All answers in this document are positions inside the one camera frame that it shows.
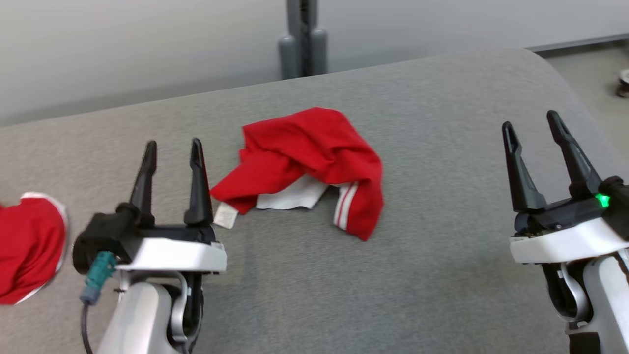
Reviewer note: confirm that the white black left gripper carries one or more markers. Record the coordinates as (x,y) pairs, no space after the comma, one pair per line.
(177,255)

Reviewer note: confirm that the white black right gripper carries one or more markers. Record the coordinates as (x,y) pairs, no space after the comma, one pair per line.
(565,243)

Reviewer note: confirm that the red white lettered jersey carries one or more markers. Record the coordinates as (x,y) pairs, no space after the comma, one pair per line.
(314,147)

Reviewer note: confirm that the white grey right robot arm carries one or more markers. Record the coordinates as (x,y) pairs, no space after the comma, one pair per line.
(609,295)

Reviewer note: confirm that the crumpled red white garment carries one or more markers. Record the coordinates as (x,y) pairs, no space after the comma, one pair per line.
(29,246)

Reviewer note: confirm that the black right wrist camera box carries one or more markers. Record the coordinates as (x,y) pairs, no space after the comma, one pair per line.
(618,201)

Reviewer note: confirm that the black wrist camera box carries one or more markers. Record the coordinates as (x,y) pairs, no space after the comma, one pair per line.
(618,201)
(105,231)

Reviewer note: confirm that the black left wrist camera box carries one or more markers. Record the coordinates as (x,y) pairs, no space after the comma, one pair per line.
(105,231)

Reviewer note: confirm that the grey partition post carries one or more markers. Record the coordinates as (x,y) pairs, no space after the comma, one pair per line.
(302,44)

